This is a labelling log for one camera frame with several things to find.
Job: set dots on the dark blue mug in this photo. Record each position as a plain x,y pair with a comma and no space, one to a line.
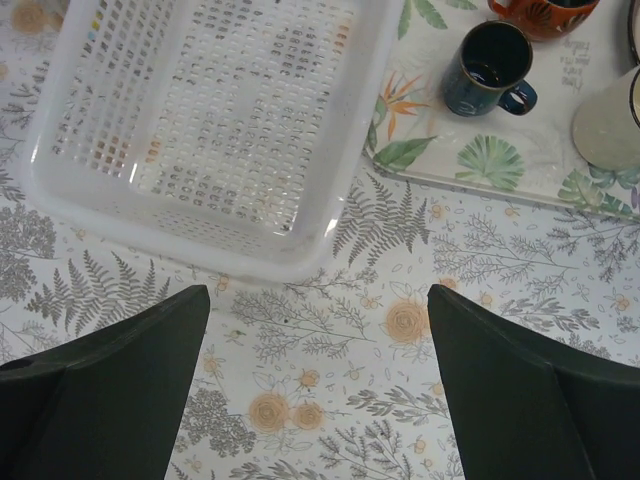
488,70

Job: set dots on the white perforated plastic basket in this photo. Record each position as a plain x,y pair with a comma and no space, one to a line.
223,134

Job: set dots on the floral tablecloth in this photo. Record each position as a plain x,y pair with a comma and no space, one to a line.
334,375

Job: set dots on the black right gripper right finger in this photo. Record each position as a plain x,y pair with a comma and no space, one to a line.
524,406

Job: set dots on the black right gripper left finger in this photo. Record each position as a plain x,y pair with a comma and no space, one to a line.
109,404

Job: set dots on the cream enamel mug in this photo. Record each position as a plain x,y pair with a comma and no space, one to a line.
605,127

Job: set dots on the orange patterned mug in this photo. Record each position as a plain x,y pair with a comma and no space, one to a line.
543,20

